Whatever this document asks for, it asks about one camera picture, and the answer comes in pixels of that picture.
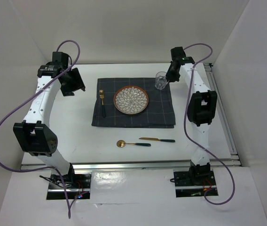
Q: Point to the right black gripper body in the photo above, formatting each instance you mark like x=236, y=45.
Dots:
x=172, y=74

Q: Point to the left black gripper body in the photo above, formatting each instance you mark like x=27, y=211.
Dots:
x=73, y=83

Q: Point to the clear drinking glass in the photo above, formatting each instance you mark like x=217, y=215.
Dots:
x=160, y=80

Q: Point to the gold fork green handle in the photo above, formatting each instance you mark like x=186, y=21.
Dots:
x=101, y=93

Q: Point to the dark grey checked cloth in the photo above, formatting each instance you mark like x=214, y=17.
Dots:
x=158, y=114

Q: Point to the floral patterned plate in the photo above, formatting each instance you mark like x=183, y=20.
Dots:
x=131, y=100

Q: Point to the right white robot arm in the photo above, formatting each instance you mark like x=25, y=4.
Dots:
x=200, y=111

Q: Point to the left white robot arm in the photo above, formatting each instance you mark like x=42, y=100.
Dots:
x=33, y=133

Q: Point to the gold spoon green handle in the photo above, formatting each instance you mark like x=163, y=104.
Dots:
x=122, y=143

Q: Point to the gold knife green handle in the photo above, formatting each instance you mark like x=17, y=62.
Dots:
x=157, y=139

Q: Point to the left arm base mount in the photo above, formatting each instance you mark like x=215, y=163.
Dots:
x=78, y=188

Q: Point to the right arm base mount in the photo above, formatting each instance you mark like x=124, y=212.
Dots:
x=186, y=186

